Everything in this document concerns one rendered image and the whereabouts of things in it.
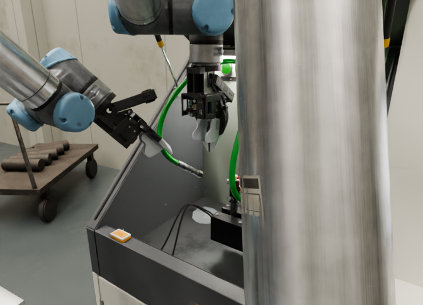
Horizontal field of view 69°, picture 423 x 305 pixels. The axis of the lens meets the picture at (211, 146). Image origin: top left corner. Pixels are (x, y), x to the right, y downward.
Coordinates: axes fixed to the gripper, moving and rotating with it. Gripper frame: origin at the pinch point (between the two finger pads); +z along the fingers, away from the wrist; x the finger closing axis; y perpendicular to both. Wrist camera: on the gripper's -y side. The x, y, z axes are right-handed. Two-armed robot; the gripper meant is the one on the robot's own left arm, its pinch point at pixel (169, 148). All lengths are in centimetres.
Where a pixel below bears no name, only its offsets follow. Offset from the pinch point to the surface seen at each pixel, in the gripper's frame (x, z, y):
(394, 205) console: 33, 39, -19
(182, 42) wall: -214, -12, -102
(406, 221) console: 35, 42, -18
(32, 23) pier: -344, -150, -34
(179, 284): 12.0, 20.6, 23.6
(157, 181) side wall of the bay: -26.0, 9.9, 9.4
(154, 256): 5.0, 14.0, 23.4
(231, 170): 18.6, 10.1, -3.9
